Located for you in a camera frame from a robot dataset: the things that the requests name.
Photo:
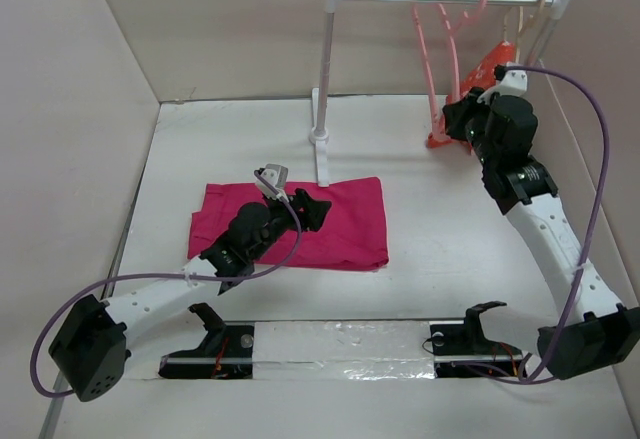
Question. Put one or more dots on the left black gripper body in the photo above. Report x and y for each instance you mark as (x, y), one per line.
(280, 219)

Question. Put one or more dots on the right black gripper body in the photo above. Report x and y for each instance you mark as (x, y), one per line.
(469, 124)

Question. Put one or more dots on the magenta pink trousers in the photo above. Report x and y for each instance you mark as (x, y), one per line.
(352, 238)

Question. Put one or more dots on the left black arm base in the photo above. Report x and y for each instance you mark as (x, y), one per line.
(225, 352)

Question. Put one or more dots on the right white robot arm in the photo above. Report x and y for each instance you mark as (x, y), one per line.
(598, 331)

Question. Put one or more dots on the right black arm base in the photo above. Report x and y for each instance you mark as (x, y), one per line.
(460, 349)

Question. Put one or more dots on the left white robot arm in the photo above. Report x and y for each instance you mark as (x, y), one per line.
(93, 343)

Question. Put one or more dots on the beige wooden hanger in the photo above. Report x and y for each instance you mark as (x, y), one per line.
(524, 24)

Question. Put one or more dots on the orange floral garment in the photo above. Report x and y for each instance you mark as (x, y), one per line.
(480, 76)

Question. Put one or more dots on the white clothes rack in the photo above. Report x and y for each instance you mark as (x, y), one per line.
(454, 15)

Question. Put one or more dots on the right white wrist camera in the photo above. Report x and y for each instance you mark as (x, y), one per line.
(511, 80)

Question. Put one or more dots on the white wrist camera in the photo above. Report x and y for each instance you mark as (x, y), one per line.
(271, 181)
(511, 80)

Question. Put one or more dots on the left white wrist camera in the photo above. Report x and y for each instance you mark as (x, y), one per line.
(271, 181)

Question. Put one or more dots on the metal side rail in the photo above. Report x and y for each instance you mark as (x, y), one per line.
(53, 413)

